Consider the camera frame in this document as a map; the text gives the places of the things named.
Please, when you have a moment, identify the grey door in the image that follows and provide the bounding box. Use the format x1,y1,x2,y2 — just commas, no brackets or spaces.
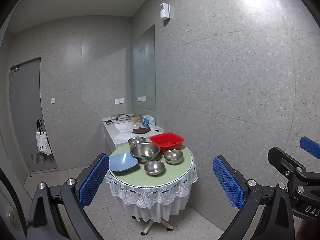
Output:
9,57,59,173

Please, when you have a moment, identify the person's right hand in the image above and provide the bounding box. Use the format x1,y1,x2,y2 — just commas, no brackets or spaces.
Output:
299,219,311,240

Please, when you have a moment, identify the white table base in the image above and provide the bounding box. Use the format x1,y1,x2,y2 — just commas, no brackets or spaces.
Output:
141,216,174,236

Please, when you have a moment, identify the red plastic basin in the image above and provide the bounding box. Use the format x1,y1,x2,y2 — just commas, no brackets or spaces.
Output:
149,132,185,155

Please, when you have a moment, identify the small steel bowl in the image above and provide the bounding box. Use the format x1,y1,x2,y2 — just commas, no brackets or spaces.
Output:
143,160,166,176
164,149,184,165
128,136,146,147

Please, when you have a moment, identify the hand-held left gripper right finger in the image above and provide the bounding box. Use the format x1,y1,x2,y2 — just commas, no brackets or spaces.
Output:
212,155,295,240

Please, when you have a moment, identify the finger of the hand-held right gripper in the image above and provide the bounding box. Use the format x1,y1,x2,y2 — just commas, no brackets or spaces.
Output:
267,147,310,180
299,137,320,159

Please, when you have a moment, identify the plastic bag with packets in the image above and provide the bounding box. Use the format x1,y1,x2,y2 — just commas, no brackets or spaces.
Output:
142,115,156,128

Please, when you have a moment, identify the white wall-mounted dispenser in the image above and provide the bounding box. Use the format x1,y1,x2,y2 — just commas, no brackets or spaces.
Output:
159,2,171,20

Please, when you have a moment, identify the white tote bag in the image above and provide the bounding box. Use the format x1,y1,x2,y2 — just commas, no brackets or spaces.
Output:
37,125,53,155

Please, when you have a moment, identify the door vent grille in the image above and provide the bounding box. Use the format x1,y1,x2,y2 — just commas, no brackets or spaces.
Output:
31,152,52,165

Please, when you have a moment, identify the blue square plate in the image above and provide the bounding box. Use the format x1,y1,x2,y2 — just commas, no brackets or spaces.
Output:
108,152,139,173

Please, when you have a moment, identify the large steel bowl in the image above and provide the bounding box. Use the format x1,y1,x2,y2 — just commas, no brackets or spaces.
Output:
129,143,161,164

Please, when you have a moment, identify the white sink counter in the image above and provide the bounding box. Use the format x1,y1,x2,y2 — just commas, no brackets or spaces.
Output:
102,114,164,153

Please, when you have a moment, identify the wall mirror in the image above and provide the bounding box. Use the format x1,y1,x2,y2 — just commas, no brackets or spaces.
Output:
131,24,157,111

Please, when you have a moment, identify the black cable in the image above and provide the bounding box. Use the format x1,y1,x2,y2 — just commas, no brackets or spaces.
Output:
105,114,135,125

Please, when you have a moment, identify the round table green cloth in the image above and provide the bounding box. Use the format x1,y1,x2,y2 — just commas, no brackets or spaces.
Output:
105,150,198,223

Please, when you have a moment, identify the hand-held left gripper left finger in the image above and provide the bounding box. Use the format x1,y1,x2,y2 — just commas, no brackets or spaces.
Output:
26,153,110,240

